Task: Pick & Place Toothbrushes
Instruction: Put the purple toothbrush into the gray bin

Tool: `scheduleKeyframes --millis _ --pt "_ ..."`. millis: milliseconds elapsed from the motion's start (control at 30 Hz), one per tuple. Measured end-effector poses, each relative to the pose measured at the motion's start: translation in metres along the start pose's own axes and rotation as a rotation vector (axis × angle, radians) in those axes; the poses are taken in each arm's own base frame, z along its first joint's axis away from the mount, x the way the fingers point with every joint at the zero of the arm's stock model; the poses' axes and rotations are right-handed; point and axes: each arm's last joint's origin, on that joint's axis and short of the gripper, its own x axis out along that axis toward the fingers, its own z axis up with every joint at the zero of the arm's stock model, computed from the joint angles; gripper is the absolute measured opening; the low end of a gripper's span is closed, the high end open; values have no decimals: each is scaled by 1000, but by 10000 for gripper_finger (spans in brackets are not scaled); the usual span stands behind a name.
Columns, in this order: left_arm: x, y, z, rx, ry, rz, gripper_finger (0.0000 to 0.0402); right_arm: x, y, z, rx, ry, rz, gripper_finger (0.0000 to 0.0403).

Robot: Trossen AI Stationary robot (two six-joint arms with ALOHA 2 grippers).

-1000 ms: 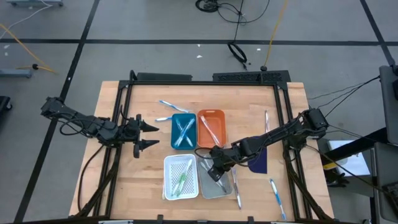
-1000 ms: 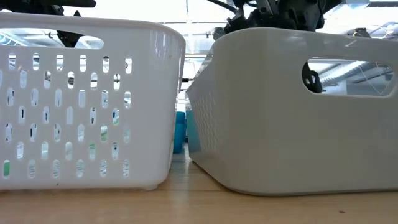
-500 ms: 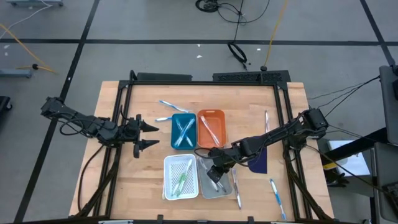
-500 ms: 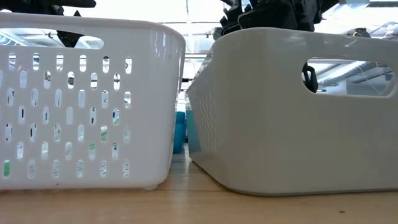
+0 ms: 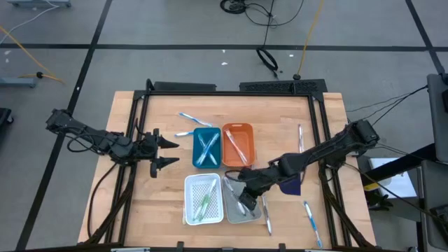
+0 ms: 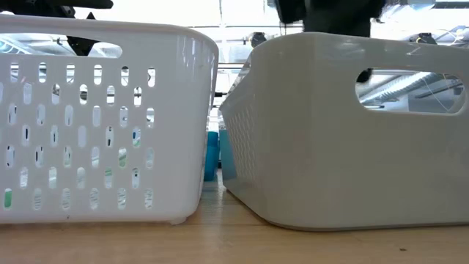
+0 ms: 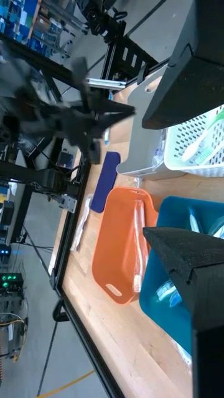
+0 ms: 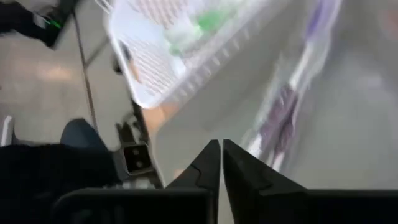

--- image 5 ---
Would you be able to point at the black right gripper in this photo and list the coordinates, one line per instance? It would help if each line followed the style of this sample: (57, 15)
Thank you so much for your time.
(257, 180)

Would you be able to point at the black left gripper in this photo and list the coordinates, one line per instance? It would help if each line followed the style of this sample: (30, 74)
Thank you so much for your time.
(148, 150)

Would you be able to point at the purple packaged toothbrush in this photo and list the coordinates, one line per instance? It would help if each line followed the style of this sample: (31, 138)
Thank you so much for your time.
(232, 190)
(266, 215)
(251, 212)

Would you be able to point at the grey plastic basket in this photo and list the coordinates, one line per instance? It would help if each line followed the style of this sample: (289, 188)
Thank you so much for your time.
(229, 210)

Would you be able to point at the white perforated plastic basket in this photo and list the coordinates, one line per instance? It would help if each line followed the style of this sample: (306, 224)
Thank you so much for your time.
(192, 185)

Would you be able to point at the green packaged toothbrush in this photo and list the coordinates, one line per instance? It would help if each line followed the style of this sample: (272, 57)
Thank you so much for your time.
(206, 201)
(202, 210)

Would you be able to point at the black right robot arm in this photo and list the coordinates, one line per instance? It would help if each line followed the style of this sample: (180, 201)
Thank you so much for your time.
(325, 150)

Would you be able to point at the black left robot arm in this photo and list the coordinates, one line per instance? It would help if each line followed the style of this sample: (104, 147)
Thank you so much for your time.
(105, 143)

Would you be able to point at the navy blue mat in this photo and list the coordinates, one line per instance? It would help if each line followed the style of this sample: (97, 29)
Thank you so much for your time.
(292, 187)

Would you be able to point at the orange plastic basket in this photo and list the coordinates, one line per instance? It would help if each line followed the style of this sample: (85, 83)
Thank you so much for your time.
(246, 140)

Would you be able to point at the teal plastic basket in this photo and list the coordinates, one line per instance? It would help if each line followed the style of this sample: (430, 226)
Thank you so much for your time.
(208, 137)

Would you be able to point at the white packaged toothbrush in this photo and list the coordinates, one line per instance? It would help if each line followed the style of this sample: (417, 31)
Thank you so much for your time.
(300, 138)

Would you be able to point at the black perforated panel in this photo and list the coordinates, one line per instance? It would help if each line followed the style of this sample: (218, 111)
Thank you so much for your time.
(280, 86)

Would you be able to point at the silver metal bar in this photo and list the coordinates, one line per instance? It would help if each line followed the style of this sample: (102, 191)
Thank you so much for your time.
(129, 250)

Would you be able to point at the yellow small object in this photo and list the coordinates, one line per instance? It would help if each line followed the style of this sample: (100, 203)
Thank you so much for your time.
(371, 187)

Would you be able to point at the white box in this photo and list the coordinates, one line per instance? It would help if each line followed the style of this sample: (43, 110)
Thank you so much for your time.
(395, 182)

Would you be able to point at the black beam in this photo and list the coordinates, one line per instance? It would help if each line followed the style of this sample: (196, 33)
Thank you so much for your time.
(402, 161)

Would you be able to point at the grey stand base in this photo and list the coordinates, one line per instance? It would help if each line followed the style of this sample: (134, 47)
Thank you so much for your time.
(38, 3)
(15, 82)

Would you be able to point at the black floor object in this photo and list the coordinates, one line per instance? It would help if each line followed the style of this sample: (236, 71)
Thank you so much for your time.
(4, 116)

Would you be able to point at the grey cabinet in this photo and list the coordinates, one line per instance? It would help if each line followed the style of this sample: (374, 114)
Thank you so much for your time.
(435, 196)
(437, 119)

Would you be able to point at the black clamp bracket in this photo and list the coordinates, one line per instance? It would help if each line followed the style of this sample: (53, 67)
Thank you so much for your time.
(282, 247)
(180, 245)

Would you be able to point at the black aluminium rig frame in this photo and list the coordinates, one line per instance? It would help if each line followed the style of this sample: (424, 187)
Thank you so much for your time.
(227, 93)

